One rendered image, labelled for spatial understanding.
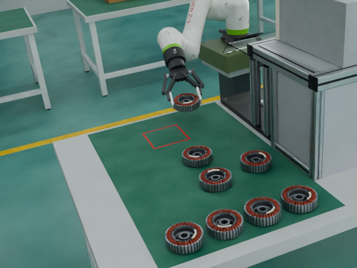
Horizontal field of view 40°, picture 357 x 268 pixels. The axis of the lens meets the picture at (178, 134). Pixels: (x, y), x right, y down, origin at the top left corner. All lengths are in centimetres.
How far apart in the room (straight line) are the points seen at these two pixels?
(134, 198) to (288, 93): 64
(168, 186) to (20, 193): 179
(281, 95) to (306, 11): 29
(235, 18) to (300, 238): 156
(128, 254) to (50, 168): 216
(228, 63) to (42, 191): 147
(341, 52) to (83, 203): 97
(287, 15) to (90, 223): 99
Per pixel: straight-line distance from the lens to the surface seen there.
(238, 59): 268
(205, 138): 200
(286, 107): 177
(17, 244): 293
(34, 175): 353
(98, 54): 445
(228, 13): 278
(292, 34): 183
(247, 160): 176
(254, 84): 196
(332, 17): 163
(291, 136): 179
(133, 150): 198
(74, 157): 202
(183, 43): 227
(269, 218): 150
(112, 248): 150
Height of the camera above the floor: 169
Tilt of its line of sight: 27 degrees down
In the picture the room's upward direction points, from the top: 7 degrees counter-clockwise
